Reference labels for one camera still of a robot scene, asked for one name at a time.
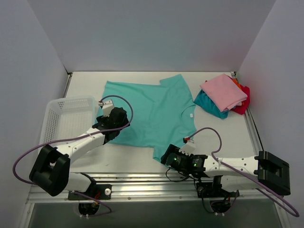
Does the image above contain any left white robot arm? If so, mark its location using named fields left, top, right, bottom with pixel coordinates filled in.
left=29, top=107, right=129, bottom=199

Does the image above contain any blue folded t-shirt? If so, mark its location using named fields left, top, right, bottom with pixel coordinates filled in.
left=193, top=90, right=229, bottom=119

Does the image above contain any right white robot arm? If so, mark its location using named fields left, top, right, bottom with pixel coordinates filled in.
left=161, top=141, right=291, bottom=197

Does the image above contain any white plastic basket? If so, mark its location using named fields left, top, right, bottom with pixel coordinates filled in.
left=39, top=96, right=95, bottom=144

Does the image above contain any right black thin cable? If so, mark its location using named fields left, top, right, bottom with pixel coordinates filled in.
left=165, top=166, right=198, bottom=183

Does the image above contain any pink folded t-shirt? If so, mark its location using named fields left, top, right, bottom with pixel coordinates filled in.
left=200, top=74, right=248, bottom=112

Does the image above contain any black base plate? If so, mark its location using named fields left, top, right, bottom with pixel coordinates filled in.
left=67, top=184, right=112, bottom=200
left=195, top=182, right=240, bottom=199

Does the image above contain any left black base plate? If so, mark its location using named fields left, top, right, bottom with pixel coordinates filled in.
left=67, top=184, right=112, bottom=200

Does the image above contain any aluminium rail frame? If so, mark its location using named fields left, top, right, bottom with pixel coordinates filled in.
left=25, top=71, right=270, bottom=204

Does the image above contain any red folded t-shirt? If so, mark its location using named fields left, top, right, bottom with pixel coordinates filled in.
left=231, top=85, right=250, bottom=115

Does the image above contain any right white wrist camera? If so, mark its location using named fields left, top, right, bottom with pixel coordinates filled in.
left=179, top=137, right=196, bottom=155

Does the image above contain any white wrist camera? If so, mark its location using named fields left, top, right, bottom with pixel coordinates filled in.
left=97, top=99, right=114, bottom=116
left=179, top=137, right=196, bottom=155

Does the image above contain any teal green t-shirt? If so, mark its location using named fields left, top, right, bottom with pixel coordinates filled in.
left=103, top=74, right=196, bottom=161

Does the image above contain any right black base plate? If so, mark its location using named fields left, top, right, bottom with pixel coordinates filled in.
left=195, top=182, right=240, bottom=199

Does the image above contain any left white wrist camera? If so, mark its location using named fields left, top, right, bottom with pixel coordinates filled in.
left=97, top=99, right=114, bottom=116

